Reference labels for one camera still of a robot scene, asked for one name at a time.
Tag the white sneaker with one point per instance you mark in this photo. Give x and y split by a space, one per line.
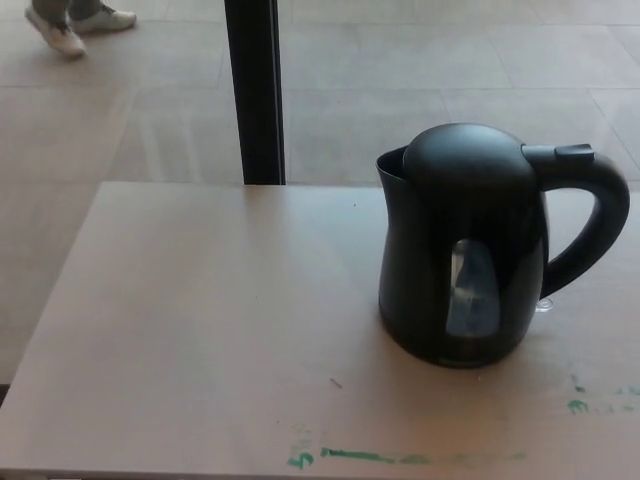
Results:
57 32
105 20

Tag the black electric kettle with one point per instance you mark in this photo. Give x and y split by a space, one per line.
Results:
420 280

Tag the black vertical window frame post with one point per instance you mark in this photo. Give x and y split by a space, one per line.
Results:
256 95

